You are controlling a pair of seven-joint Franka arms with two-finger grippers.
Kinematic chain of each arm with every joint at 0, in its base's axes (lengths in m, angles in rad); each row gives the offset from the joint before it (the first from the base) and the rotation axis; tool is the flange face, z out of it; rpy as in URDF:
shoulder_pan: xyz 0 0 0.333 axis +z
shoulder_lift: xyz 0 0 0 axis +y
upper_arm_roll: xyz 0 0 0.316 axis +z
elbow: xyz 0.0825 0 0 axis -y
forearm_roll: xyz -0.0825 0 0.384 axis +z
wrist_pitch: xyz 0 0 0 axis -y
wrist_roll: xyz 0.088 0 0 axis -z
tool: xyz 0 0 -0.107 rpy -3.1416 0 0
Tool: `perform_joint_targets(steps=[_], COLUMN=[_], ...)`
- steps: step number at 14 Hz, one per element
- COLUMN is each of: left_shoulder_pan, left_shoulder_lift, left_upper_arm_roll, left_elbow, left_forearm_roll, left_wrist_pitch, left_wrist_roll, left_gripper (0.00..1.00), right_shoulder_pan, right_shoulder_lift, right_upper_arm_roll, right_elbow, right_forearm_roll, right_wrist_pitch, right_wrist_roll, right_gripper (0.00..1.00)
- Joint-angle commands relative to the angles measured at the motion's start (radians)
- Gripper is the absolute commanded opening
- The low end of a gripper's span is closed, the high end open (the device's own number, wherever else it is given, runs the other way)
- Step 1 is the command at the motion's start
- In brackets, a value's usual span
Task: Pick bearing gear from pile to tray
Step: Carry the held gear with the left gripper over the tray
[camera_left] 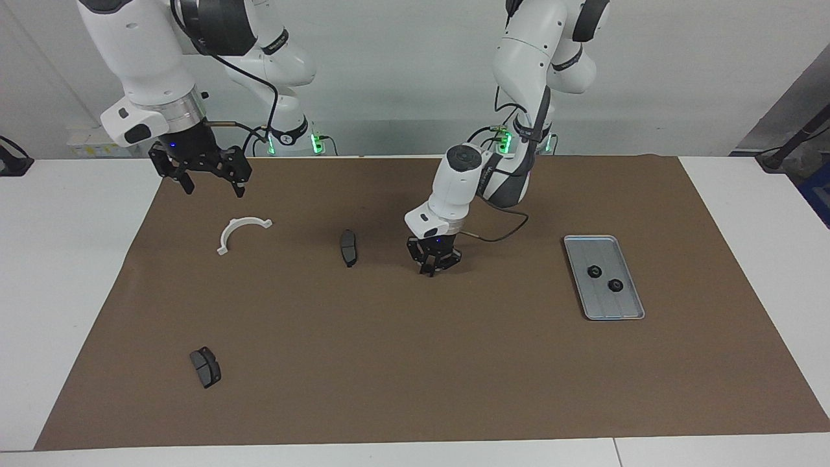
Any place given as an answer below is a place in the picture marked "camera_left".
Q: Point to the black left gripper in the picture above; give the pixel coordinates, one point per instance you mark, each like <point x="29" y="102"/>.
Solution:
<point x="438" y="246"/>

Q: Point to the white wall socket strip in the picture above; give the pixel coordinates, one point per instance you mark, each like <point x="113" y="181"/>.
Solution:
<point x="94" y="141"/>

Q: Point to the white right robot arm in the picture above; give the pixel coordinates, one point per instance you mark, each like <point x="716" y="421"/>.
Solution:
<point x="142" y="52"/>

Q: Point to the brown table mat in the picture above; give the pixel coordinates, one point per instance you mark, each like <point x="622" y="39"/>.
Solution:
<point x="415" y="363"/>

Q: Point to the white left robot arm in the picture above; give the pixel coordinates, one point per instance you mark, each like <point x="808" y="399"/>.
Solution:
<point x="454" y="188"/>

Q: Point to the grooved dark grey brake pad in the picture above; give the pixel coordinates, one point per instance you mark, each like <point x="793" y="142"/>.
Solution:
<point x="206" y="368"/>

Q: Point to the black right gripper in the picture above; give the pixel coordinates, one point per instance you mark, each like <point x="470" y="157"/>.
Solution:
<point x="191" y="150"/>

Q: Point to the blue box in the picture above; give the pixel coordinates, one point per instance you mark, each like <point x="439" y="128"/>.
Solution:
<point x="818" y="194"/>

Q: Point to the white curved plastic bracket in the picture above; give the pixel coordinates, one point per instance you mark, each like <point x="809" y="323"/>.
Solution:
<point x="227" y="232"/>

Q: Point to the silver metal tray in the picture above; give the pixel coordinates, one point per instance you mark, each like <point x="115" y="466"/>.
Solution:
<point x="622" y="305"/>

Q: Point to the black clamp mount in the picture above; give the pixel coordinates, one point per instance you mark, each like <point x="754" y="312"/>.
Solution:
<point x="14" y="162"/>

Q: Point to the black stand pole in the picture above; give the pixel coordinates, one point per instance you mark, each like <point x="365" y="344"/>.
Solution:
<point x="794" y="139"/>

